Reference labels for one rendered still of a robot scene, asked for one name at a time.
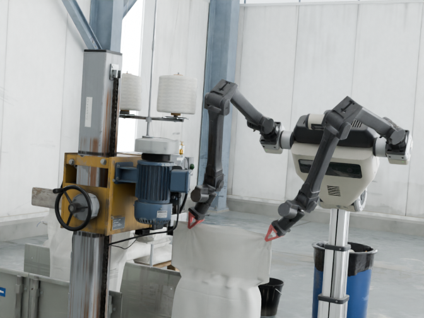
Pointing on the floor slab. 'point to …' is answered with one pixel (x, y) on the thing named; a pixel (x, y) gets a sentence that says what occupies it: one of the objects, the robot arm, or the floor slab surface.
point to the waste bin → (360, 298)
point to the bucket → (270, 296)
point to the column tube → (84, 244)
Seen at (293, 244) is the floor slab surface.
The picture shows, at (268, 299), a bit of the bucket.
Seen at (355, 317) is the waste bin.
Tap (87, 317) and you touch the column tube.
